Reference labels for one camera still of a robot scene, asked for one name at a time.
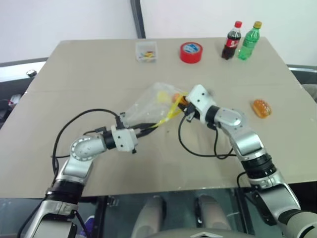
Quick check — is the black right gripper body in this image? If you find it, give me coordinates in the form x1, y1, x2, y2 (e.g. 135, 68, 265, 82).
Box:
183, 100, 200, 122

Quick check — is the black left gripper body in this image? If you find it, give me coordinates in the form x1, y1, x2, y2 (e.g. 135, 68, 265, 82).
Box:
134, 124, 147, 140

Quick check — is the small round orange snack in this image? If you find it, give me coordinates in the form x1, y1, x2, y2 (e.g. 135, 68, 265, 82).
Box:
172, 93, 187, 105

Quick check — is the clear plastic zip bag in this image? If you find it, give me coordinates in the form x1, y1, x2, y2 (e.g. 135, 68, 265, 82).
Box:
122, 82, 192, 130

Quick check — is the yellow snack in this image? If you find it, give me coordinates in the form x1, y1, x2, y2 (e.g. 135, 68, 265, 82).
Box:
157, 91, 169, 104

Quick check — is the orange burger-shaped snack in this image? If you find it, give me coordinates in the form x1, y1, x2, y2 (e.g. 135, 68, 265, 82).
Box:
252, 99, 273, 120

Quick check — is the red tape roll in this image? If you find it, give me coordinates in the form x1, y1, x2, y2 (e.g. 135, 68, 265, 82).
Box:
179, 41, 204, 64

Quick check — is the clear box with colourful bits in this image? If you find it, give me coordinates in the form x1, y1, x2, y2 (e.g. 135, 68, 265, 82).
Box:
135, 41, 159, 63

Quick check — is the cola bottle red cap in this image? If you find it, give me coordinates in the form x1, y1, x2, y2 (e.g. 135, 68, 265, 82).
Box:
220, 20, 243, 60

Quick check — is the green bottle yellow cap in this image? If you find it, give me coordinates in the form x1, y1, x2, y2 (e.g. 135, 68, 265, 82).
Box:
237, 20, 263, 61

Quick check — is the rounded grey robot leg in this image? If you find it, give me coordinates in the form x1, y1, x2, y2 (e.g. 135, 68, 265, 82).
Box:
195, 194, 232, 235
130, 195, 167, 238

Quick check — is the purple object on floor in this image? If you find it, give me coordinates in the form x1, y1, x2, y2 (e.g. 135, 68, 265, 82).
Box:
85, 215, 97, 232

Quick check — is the grey robot torso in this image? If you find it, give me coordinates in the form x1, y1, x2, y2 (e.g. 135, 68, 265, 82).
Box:
138, 228, 251, 238

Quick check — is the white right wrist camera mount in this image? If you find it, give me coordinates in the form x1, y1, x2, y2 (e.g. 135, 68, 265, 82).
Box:
186, 84, 216, 122

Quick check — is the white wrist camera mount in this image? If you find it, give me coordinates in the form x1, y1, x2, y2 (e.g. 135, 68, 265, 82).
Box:
110, 124, 139, 154
186, 84, 216, 122

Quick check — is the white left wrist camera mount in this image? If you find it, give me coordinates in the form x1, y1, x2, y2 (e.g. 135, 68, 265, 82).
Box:
110, 124, 139, 154

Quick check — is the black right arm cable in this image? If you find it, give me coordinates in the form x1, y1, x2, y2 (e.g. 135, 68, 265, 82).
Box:
178, 114, 238, 160

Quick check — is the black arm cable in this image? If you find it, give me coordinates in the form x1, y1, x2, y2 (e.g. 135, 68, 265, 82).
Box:
51, 108, 126, 179
178, 114, 238, 160

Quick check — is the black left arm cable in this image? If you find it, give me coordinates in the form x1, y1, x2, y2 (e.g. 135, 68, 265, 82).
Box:
51, 108, 126, 179

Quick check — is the dark grey vertical post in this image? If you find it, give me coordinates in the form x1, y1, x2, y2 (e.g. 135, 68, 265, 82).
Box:
130, 0, 146, 39

